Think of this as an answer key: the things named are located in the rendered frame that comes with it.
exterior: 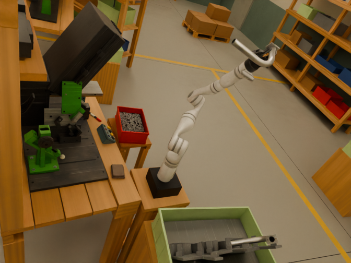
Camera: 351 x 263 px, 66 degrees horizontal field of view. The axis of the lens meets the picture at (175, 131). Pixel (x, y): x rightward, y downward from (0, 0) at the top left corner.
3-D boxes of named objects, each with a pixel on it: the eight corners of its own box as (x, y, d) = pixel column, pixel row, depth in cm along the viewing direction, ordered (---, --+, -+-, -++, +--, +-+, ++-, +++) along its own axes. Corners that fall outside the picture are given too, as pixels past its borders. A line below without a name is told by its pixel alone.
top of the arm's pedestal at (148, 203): (171, 169, 199) (172, 165, 196) (188, 205, 178) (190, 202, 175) (129, 172, 183) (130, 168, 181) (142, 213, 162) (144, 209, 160)
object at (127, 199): (80, 81, 258) (82, 67, 250) (136, 214, 168) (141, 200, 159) (65, 80, 251) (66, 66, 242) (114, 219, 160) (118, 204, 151)
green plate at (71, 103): (77, 109, 179) (78, 77, 171) (80, 114, 174) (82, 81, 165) (58, 109, 173) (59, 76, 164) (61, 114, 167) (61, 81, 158)
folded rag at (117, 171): (110, 166, 170) (111, 163, 169) (123, 166, 174) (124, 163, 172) (111, 178, 163) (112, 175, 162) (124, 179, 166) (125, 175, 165)
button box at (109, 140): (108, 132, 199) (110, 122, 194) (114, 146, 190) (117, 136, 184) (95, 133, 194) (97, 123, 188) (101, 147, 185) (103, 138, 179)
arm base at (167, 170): (166, 169, 178) (175, 152, 168) (173, 180, 173) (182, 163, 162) (154, 172, 173) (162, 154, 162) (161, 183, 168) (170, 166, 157)
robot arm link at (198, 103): (199, 103, 190) (188, 128, 174) (189, 94, 188) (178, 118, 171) (208, 97, 184) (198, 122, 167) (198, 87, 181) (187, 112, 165)
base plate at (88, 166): (70, 80, 231) (70, 78, 230) (107, 179, 164) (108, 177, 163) (13, 78, 209) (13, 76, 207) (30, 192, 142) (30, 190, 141)
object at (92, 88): (96, 84, 199) (96, 81, 197) (102, 97, 189) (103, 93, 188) (37, 82, 178) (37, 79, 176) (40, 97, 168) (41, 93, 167)
